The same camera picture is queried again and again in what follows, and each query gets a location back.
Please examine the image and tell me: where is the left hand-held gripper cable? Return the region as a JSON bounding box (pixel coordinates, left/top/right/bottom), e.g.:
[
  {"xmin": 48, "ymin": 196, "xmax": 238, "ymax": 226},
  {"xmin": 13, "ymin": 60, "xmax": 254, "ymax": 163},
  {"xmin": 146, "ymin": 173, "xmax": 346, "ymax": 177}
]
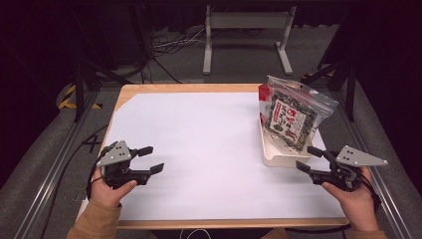
[{"xmin": 85, "ymin": 158, "xmax": 107, "ymax": 201}]

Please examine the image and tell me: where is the person's right hand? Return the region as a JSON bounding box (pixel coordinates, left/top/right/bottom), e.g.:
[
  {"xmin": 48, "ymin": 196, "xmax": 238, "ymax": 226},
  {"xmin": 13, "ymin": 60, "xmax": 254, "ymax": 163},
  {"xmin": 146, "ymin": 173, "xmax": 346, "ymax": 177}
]
[{"xmin": 321, "ymin": 166, "xmax": 381, "ymax": 233}]

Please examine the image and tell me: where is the black metal stand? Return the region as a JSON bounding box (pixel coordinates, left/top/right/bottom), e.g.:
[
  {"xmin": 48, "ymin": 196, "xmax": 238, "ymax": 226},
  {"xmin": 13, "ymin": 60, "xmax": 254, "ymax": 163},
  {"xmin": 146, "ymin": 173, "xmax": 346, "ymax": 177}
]
[
  {"xmin": 74, "ymin": 59, "xmax": 133, "ymax": 122},
  {"xmin": 298, "ymin": 61, "xmax": 357, "ymax": 122}
]

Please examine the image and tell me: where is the person's left hand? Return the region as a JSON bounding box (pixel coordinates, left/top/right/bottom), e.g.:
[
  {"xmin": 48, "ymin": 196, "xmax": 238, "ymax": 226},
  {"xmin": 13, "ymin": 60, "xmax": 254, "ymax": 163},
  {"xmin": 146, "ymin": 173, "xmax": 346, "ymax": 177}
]
[{"xmin": 90, "ymin": 166, "xmax": 138, "ymax": 207}]

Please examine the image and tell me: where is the aluminium rail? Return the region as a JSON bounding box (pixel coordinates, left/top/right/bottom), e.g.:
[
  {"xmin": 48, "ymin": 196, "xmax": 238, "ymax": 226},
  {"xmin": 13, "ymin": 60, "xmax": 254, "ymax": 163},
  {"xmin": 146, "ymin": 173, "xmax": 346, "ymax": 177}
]
[
  {"xmin": 13, "ymin": 89, "xmax": 101, "ymax": 239},
  {"xmin": 331, "ymin": 91, "xmax": 412, "ymax": 239}
]

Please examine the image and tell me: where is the white divided plastic box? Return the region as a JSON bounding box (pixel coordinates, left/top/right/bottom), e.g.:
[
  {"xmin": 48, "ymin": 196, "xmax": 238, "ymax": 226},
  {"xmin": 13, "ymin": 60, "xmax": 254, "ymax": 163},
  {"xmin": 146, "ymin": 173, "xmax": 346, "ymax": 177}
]
[{"xmin": 258, "ymin": 99, "xmax": 327, "ymax": 168}]

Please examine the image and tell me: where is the tangle of floor cables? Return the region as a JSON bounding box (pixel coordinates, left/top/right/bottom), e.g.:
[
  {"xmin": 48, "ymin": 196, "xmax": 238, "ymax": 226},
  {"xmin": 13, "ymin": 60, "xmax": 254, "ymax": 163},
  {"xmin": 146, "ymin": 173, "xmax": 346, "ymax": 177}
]
[{"xmin": 145, "ymin": 26, "xmax": 208, "ymax": 84}]

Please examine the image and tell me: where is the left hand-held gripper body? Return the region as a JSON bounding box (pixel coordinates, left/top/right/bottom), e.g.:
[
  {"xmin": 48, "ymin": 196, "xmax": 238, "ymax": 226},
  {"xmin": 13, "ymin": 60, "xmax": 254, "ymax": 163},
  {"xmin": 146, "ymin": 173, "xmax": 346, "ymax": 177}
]
[{"xmin": 96, "ymin": 139, "xmax": 139, "ymax": 190}]

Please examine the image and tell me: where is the right hand-held gripper cable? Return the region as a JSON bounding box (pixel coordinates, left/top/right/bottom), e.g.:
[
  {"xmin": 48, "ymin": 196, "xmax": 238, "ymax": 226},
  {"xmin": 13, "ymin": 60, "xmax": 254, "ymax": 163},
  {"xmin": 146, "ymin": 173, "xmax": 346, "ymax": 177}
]
[{"xmin": 285, "ymin": 165, "xmax": 383, "ymax": 234}]

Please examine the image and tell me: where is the yellow and black hazard tape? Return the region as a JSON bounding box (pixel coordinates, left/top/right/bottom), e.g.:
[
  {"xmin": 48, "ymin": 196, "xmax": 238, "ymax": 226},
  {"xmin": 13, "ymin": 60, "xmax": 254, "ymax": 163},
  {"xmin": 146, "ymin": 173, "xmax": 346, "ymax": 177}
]
[{"xmin": 58, "ymin": 84, "xmax": 104, "ymax": 111}]

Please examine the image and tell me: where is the red snack packet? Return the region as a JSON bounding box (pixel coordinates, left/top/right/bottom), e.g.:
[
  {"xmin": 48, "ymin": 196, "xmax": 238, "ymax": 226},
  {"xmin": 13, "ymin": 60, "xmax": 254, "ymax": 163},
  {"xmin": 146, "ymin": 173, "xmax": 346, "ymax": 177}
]
[{"xmin": 258, "ymin": 83, "xmax": 277, "ymax": 127}]

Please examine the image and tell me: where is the white metal stand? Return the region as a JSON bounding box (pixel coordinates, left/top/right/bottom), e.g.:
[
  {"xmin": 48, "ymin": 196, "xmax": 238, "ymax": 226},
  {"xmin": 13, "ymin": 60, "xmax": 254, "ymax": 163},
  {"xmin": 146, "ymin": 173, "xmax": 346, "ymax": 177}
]
[{"xmin": 202, "ymin": 4, "xmax": 298, "ymax": 76}]

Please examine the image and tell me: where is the clear seaweed packet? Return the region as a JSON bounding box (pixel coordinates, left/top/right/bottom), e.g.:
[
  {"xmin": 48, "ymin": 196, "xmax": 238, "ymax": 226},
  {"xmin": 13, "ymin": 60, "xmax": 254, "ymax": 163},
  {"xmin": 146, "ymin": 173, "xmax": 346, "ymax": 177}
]
[{"xmin": 263, "ymin": 75, "xmax": 340, "ymax": 157}]

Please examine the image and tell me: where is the black floor cable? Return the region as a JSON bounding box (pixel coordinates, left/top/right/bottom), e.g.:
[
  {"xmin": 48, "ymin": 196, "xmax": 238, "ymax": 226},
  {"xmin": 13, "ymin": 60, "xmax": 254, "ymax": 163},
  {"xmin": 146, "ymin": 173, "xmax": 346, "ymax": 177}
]
[{"xmin": 39, "ymin": 123, "xmax": 109, "ymax": 239}]

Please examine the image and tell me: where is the thin white cable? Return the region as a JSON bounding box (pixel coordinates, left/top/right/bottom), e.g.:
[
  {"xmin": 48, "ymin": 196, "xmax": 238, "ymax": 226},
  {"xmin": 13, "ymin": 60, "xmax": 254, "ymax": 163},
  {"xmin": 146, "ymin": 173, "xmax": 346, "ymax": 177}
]
[{"xmin": 178, "ymin": 228, "xmax": 212, "ymax": 239}]

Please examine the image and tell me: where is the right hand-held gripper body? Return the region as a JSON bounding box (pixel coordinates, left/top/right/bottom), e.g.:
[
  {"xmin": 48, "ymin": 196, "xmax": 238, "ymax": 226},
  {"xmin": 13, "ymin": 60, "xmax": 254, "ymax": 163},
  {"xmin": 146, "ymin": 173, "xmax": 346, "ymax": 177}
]
[{"xmin": 325, "ymin": 144, "xmax": 389, "ymax": 192}]

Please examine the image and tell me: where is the hand-held gripper cable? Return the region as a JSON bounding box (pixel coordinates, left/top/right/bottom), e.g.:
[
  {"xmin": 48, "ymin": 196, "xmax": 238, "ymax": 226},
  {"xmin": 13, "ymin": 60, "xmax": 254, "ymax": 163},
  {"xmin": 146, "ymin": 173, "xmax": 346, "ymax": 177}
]
[
  {"xmin": 85, "ymin": 158, "xmax": 107, "ymax": 201},
  {"xmin": 285, "ymin": 165, "xmax": 383, "ymax": 234}
]

